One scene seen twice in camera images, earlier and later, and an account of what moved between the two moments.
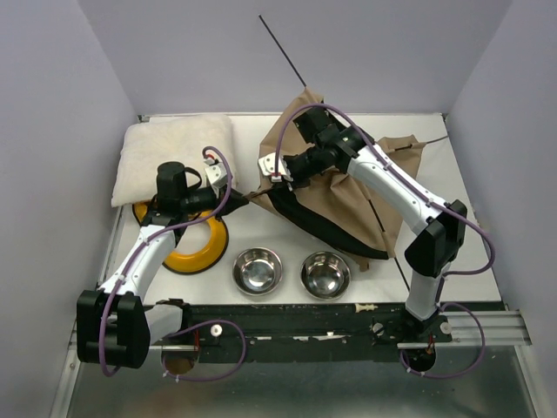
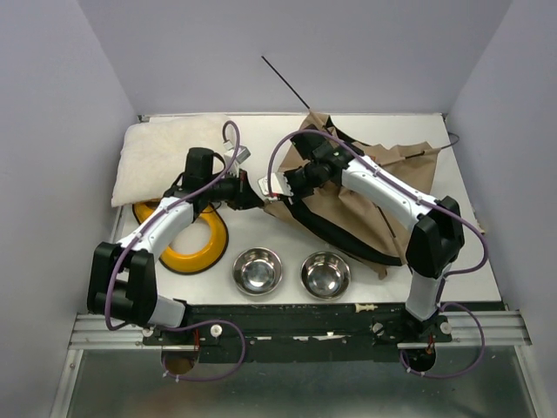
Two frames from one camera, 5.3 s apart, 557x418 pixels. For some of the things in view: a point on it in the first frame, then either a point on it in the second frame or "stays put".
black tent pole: [426, 141] -> [419, 153]
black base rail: [292, 332] stays put
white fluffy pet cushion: [147, 143] stays put
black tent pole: [299, 77] -> [286, 83]
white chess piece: [368, 307] stays put
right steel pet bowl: [325, 275] stays put
